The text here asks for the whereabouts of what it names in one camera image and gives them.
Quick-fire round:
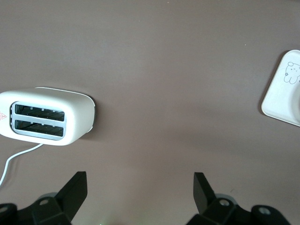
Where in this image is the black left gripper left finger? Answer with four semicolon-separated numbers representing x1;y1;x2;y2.
31;172;88;225

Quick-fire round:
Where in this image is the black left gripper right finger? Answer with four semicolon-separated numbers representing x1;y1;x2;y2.
187;172;237;225

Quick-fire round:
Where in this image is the cream round plate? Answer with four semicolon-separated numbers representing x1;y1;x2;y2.
290;81;300;127

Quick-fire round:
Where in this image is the cream two-slot toaster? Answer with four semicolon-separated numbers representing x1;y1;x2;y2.
0;87;96;147

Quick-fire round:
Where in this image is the cream tray with rabbit print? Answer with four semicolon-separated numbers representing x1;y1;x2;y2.
260;49;300;128

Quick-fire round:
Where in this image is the brown table cover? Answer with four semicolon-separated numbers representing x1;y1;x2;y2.
0;0;300;225

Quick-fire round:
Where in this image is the white toaster power cable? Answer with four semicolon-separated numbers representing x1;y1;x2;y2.
0;143;44;188

